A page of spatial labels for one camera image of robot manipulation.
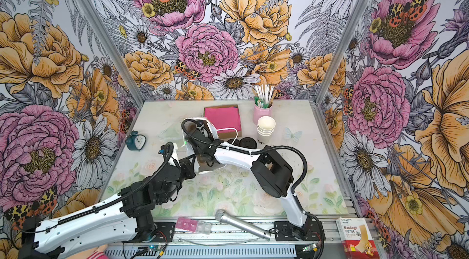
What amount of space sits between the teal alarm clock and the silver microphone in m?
0.54

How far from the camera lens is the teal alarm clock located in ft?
3.13

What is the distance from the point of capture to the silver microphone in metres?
0.73
